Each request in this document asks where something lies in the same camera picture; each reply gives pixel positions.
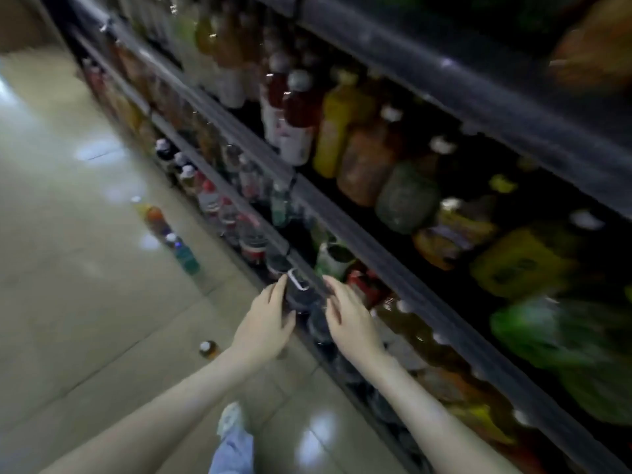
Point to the person's left forearm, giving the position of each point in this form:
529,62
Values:
148,429

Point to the person's white left shoe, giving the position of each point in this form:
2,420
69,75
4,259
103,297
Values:
230,419

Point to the dark grey store shelving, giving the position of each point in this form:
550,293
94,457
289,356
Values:
474,84

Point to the person's left hand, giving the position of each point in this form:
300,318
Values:
262,326

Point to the row of large water jugs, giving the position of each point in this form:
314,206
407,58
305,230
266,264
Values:
247,237

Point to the row of dark beverage bottles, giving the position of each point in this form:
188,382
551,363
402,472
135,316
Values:
207,133

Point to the person's right hand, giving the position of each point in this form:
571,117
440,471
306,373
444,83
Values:
351,326

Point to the teal bottle blue cap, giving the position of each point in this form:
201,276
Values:
183,256

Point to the person's blue jeans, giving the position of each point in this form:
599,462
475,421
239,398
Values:
235,456

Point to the person's right forearm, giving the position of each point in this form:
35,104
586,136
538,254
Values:
434,429

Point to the row of red yellow bottles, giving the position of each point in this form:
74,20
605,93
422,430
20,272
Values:
114,93

